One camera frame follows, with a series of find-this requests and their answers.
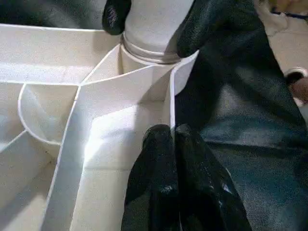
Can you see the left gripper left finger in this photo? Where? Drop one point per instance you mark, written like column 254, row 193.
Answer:
column 154, row 187

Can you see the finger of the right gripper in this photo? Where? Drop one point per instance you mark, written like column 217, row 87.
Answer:
column 207, row 24
column 115, row 14

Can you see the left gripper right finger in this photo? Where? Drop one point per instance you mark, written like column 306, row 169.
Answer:
column 207, row 192

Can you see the white plastic table leg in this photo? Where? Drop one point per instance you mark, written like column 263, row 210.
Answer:
column 154, row 24

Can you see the black work mat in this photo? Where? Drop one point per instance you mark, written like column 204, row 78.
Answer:
column 250, row 125

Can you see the white plastic table top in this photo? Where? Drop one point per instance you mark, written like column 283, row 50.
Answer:
column 48, row 96

